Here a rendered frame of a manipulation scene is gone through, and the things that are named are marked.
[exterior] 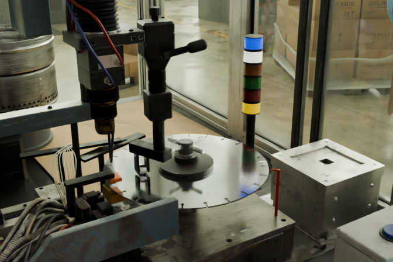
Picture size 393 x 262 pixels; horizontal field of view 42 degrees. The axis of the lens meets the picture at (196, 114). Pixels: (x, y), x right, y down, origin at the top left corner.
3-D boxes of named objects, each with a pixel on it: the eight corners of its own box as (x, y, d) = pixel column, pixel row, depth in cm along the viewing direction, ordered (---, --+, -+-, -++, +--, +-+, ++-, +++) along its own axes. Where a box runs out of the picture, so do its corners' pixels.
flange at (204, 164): (171, 150, 109) (171, 140, 108) (220, 158, 106) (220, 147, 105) (149, 173, 99) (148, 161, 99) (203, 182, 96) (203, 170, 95)
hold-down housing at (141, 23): (167, 112, 95) (165, 3, 88) (176, 121, 92) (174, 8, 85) (139, 116, 93) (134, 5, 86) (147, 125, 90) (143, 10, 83)
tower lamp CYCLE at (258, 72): (254, 71, 126) (254, 59, 125) (265, 75, 122) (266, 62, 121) (239, 73, 124) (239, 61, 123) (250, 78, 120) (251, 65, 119)
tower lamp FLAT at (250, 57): (254, 58, 125) (255, 46, 124) (266, 62, 121) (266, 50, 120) (239, 61, 123) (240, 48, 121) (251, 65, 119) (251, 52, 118)
